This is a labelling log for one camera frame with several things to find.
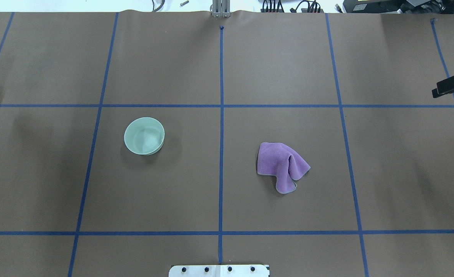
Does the purple microfiber cloth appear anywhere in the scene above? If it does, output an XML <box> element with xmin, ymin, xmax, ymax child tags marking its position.
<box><xmin>256</xmin><ymin>142</ymin><xmax>311</xmax><ymax>194</ymax></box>

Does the mint green bowl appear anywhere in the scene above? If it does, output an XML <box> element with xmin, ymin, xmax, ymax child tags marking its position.
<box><xmin>124</xmin><ymin>117</ymin><xmax>165</xmax><ymax>155</ymax></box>

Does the upper black orange adapter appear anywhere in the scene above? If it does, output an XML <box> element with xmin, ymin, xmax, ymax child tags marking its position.
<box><xmin>260</xmin><ymin>0</ymin><xmax>285</xmax><ymax>13</ymax></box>

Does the black orange adapter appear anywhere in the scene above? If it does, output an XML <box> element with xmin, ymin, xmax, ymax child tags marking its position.
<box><xmin>260</xmin><ymin>0</ymin><xmax>285</xmax><ymax>13</ymax></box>
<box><xmin>290</xmin><ymin>0</ymin><xmax>324</xmax><ymax>13</ymax></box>

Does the lower black orange adapter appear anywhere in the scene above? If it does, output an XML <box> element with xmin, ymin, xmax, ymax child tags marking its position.
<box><xmin>290</xmin><ymin>0</ymin><xmax>324</xmax><ymax>13</ymax></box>

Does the aluminium frame post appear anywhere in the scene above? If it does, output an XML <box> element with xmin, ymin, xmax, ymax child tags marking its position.
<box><xmin>210</xmin><ymin>0</ymin><xmax>231</xmax><ymax>18</ymax></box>

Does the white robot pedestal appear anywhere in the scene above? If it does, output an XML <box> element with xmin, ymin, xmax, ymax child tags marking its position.
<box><xmin>168</xmin><ymin>264</ymin><xmax>270</xmax><ymax>277</ymax></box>

